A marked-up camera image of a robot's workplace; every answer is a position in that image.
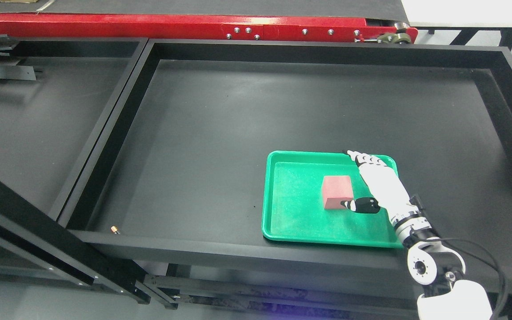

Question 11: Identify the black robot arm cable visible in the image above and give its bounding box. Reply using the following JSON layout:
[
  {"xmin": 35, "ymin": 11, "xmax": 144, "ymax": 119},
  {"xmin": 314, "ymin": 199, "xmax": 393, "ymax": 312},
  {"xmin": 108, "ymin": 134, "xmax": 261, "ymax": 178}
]
[{"xmin": 409, "ymin": 194, "xmax": 509, "ymax": 320}]

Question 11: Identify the green plastic tray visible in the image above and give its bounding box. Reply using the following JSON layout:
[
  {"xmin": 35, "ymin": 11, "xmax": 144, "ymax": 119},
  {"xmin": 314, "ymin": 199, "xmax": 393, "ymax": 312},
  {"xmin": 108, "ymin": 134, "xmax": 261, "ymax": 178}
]
[{"xmin": 261, "ymin": 151, "xmax": 403, "ymax": 248}]

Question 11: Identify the black metal shelf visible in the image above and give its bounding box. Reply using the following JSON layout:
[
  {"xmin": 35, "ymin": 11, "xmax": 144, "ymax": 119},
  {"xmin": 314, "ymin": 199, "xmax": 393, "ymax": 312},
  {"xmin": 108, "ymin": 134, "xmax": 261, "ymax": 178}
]
[
  {"xmin": 0, "ymin": 38, "xmax": 177, "ymax": 309},
  {"xmin": 58, "ymin": 38, "xmax": 512, "ymax": 320}
]

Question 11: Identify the red conveyor frame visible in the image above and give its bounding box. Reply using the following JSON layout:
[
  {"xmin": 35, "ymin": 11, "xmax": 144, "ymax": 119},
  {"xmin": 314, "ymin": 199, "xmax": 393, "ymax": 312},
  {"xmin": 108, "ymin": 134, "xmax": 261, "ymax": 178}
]
[{"xmin": 0, "ymin": 13, "xmax": 419, "ymax": 42}]

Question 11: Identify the small brass screw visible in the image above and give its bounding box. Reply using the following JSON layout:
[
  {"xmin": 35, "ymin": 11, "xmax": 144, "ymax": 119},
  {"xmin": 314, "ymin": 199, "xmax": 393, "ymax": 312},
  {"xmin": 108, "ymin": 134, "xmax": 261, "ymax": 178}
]
[{"xmin": 110, "ymin": 225, "xmax": 120, "ymax": 235}]

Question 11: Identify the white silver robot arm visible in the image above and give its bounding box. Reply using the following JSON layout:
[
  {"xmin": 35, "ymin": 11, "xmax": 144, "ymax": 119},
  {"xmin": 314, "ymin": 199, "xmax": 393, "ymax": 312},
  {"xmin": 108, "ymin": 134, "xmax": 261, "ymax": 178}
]
[{"xmin": 388, "ymin": 206, "xmax": 493, "ymax": 320}]

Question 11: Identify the black metal shelf right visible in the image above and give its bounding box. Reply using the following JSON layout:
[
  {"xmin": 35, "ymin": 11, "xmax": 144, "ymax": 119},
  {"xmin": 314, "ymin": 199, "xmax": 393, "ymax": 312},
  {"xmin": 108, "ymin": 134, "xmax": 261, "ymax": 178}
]
[{"xmin": 58, "ymin": 38, "xmax": 512, "ymax": 320}]

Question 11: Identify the black metal shelf left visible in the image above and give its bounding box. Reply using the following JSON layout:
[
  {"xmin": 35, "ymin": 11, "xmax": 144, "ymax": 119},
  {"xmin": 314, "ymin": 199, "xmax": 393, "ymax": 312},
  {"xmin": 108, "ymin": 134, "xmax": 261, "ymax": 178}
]
[{"xmin": 0, "ymin": 38, "xmax": 177, "ymax": 309}]

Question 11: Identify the pink foam block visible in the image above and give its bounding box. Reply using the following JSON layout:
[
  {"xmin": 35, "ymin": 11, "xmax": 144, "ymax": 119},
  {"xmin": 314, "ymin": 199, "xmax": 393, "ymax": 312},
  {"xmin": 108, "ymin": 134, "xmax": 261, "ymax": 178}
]
[{"xmin": 321, "ymin": 176, "xmax": 354, "ymax": 209}]

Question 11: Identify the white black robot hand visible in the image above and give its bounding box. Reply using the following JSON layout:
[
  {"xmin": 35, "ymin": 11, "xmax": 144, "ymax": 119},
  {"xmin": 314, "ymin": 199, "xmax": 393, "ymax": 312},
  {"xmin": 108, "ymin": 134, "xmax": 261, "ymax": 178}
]
[{"xmin": 343, "ymin": 150, "xmax": 419, "ymax": 225}]

